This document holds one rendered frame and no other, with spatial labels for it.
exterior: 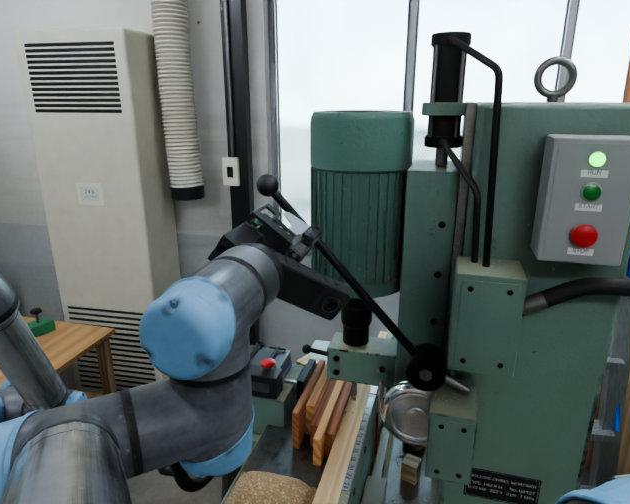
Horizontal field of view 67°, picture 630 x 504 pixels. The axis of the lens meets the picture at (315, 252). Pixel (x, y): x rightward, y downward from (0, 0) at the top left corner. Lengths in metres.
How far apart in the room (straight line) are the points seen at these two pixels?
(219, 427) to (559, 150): 0.50
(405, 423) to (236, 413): 0.45
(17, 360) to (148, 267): 1.37
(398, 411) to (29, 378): 0.69
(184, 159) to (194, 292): 1.87
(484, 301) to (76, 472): 0.53
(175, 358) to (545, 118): 0.55
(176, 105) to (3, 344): 1.47
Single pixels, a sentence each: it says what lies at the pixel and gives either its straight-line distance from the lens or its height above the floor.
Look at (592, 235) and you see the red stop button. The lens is 0.69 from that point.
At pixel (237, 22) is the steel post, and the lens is 2.25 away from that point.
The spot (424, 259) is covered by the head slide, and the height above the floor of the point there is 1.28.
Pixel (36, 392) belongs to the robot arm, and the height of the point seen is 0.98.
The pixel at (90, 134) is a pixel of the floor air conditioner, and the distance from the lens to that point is 2.34.
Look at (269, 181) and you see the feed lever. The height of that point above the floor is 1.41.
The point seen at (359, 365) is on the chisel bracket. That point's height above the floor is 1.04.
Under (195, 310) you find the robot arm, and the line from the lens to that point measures 0.39.
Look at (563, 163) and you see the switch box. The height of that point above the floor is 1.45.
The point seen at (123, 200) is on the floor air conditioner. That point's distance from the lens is 2.31.
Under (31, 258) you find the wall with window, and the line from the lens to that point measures 3.14.
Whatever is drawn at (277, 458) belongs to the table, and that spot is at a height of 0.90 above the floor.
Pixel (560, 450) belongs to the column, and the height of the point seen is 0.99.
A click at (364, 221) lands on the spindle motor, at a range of 0.78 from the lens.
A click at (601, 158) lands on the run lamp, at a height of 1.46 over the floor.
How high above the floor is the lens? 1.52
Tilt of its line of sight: 18 degrees down
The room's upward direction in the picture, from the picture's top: straight up
